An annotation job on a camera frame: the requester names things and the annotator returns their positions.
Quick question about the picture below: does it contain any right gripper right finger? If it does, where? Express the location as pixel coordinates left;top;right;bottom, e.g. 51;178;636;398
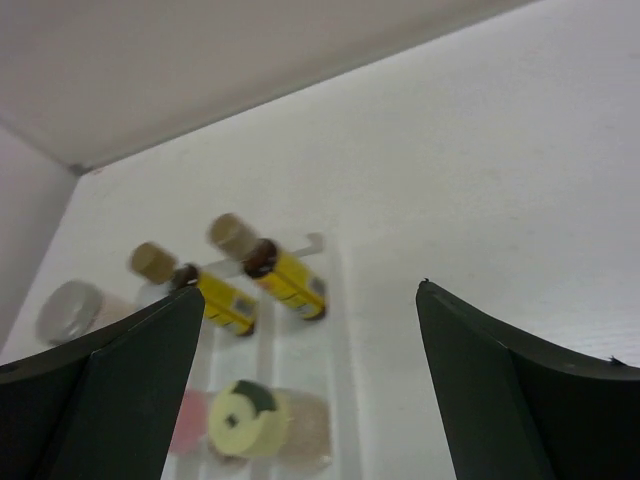
416;280;639;479

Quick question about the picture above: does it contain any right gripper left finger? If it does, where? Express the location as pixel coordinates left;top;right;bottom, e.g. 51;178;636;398
1;287;204;479

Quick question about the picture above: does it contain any pink-lid spice shaker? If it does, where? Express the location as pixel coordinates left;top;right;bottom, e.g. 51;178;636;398
169;389;209;455

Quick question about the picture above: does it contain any silver-lid jar blue label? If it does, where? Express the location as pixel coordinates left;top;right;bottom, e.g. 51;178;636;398
35;280;137;346

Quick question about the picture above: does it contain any yellow-lid spice shaker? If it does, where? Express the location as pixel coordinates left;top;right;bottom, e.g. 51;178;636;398
207;380;331;468

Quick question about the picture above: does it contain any amber bottle gold cap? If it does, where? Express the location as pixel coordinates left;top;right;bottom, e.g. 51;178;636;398
129;242;258;337
207;213;328;321

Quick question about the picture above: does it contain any white three-compartment tray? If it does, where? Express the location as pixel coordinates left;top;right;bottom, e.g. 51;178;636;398
162;233;363;479

